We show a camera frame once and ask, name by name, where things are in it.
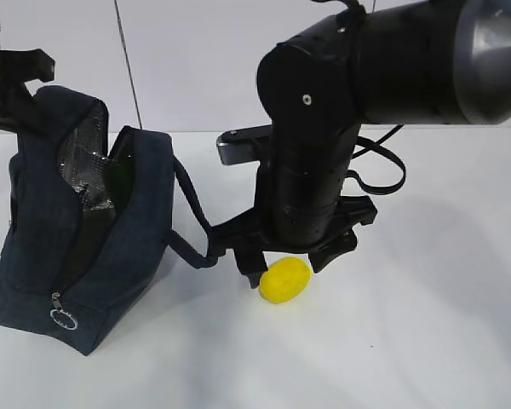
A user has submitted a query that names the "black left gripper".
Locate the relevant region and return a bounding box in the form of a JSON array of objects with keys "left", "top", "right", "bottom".
[{"left": 0, "top": 27, "right": 55, "bottom": 134}]

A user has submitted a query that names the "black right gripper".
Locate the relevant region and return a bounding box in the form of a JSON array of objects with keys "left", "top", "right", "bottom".
[{"left": 210, "top": 165, "right": 377, "bottom": 289}]

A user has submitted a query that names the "yellow lemon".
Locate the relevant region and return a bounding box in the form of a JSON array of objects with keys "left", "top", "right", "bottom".
[{"left": 259, "top": 257, "right": 312, "bottom": 304}]

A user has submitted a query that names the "dark blue lunch bag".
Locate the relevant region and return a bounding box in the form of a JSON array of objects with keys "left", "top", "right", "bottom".
[{"left": 0, "top": 86, "right": 217, "bottom": 355}]

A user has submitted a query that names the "green cucumber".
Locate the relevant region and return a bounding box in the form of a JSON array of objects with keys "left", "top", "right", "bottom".
[{"left": 107, "top": 153, "right": 135, "bottom": 210}]

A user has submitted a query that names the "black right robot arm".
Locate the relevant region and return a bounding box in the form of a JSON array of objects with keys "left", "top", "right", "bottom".
[{"left": 209, "top": 1, "right": 511, "bottom": 286}]

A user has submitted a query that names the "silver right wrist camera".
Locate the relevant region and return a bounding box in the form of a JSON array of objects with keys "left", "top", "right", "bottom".
[{"left": 216, "top": 124, "right": 273, "bottom": 166}]

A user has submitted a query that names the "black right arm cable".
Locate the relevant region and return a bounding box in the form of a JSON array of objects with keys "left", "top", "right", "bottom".
[{"left": 323, "top": 0, "right": 406, "bottom": 195}]

